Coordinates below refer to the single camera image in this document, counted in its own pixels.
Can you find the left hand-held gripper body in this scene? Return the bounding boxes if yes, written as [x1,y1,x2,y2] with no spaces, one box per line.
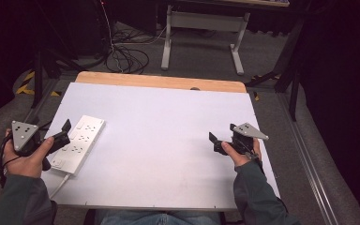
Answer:
[10,120,57,158]

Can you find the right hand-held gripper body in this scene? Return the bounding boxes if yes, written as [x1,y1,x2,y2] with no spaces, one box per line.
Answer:
[228,122,270,157]

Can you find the person's right hand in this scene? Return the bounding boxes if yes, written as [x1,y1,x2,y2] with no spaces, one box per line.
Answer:
[220,137,263,169]

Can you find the person's left hand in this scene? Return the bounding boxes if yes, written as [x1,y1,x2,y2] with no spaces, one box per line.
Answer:
[3,128,56,179]

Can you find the white power strip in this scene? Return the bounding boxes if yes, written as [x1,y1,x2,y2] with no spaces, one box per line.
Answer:
[50,114,107,175]

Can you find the white table board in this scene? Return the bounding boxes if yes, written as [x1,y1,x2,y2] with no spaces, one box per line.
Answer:
[40,82,281,211]

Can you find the black metal stand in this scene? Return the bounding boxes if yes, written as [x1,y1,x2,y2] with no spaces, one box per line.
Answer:
[244,17,306,122]
[27,0,87,110]

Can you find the wooden table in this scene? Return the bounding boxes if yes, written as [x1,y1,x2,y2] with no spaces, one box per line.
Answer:
[74,70,248,94]

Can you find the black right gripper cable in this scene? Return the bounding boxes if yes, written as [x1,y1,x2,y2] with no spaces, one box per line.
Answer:
[243,146,266,176]

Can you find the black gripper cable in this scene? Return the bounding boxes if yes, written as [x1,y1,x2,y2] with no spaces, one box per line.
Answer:
[243,146,266,176]
[0,120,53,189]

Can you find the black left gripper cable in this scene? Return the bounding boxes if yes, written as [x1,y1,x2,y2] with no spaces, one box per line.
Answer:
[0,120,53,189]

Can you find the aluminium floor rail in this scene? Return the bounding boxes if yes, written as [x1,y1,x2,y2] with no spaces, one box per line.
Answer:
[0,78,62,207]
[276,93,340,225]

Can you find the white power strip cable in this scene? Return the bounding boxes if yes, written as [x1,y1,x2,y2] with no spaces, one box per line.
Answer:
[48,172,72,200]

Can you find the black floor cable bundle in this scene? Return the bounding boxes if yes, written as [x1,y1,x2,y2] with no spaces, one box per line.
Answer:
[103,26,152,75]

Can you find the white metal frame desk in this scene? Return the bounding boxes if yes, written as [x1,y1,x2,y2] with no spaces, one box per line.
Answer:
[160,0,291,77]

